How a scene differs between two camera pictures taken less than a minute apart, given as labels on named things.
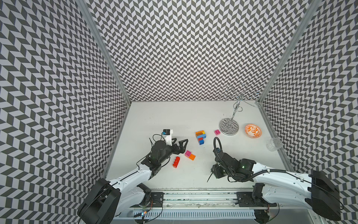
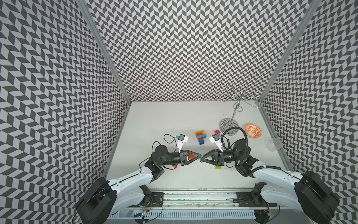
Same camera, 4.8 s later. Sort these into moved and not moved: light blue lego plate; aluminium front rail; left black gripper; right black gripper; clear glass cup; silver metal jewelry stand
Moved: right black gripper; left black gripper
Not moved: light blue lego plate; clear glass cup; silver metal jewelry stand; aluminium front rail
